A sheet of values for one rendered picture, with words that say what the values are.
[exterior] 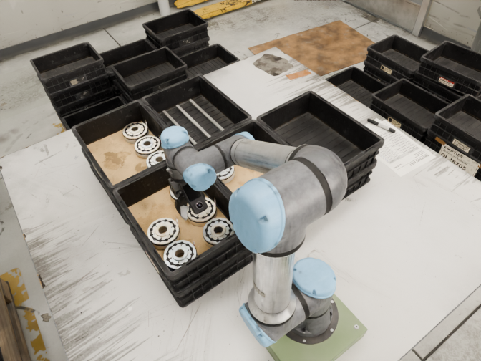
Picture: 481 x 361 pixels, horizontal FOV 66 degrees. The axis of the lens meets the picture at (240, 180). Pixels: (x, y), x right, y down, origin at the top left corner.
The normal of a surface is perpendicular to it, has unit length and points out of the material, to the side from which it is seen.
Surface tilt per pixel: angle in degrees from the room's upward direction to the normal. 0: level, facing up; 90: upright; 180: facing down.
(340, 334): 2
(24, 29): 90
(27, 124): 0
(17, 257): 0
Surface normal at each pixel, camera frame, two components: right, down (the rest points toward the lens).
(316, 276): 0.07, -0.74
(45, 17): 0.57, 0.61
